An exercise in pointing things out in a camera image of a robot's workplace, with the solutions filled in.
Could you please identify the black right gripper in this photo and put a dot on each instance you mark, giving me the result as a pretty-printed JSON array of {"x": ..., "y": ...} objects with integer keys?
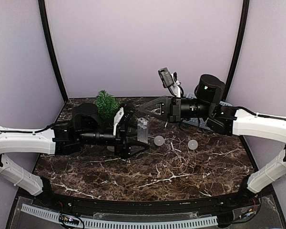
[{"x": 170, "y": 108}]

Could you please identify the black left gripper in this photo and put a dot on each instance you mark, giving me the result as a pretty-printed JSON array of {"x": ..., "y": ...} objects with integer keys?
[{"x": 124, "y": 149}]

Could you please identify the clear battery box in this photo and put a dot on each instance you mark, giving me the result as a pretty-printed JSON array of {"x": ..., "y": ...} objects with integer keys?
[{"x": 142, "y": 130}]

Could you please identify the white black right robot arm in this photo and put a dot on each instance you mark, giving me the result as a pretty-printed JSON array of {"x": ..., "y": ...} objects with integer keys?
[{"x": 249, "y": 123}]

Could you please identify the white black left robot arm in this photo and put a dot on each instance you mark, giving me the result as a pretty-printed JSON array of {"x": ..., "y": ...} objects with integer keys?
[{"x": 64, "y": 138}]

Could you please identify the white tree pot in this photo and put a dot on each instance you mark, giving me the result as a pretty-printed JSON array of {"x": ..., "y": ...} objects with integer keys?
[{"x": 111, "y": 148}]

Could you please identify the small green christmas tree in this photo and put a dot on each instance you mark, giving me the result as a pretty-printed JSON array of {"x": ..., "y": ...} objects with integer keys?
[{"x": 107, "y": 105}]

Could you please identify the blue plastic basket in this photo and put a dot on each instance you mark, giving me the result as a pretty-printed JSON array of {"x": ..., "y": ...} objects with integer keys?
[{"x": 200, "y": 119}]

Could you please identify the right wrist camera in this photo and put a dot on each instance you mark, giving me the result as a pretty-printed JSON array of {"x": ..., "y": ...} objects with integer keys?
[{"x": 170, "y": 81}]

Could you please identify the black front rail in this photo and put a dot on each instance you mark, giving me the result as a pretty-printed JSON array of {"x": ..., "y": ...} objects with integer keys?
[{"x": 84, "y": 206}]

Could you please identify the perforated cable duct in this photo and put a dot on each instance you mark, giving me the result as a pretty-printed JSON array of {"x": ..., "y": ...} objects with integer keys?
[{"x": 72, "y": 222}]

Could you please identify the right black frame post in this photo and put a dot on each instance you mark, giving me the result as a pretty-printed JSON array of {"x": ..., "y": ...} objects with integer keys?
[{"x": 237, "y": 49}]

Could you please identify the black frame post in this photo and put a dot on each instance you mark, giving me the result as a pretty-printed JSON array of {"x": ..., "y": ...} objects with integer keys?
[
  {"x": 51, "y": 51},
  {"x": 237, "y": 49}
]

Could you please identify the left black frame post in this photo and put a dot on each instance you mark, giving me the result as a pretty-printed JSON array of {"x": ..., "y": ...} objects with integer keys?
[{"x": 51, "y": 51}]

